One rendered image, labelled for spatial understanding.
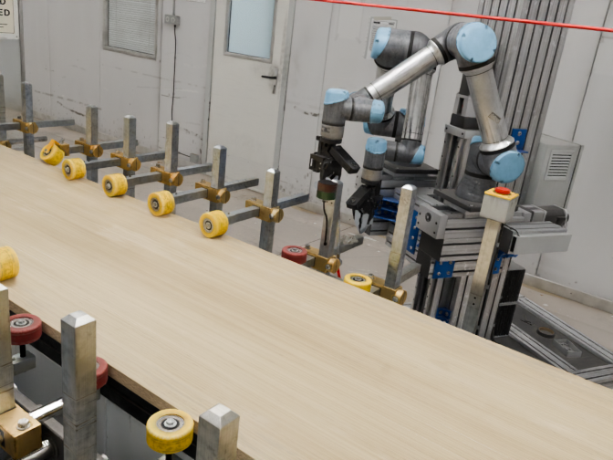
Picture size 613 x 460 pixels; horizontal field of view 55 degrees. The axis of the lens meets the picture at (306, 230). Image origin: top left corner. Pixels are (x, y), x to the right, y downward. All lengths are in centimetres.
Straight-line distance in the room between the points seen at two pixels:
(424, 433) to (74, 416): 61
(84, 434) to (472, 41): 152
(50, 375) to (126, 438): 27
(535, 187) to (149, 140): 475
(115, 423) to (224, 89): 465
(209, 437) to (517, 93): 197
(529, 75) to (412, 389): 152
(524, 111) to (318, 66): 280
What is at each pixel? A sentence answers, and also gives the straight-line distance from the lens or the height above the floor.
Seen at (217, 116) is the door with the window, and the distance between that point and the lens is 582.
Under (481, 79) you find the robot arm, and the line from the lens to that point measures 200.
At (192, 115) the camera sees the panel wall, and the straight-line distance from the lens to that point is 606.
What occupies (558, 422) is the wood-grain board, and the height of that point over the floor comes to 90.
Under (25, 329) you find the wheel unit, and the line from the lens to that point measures 139.
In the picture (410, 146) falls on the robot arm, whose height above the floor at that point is 119.
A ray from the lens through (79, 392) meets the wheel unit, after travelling 96.
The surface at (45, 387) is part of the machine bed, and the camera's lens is 155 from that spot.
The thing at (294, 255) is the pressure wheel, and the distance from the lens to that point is 181.
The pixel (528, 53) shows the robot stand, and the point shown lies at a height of 156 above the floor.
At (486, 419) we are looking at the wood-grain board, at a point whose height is 90.
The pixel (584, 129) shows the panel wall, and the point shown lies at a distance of 422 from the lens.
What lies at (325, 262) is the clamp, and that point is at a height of 86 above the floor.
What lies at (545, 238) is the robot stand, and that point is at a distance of 232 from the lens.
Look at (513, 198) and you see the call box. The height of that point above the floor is 122.
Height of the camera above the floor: 159
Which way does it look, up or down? 20 degrees down
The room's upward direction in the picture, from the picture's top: 7 degrees clockwise
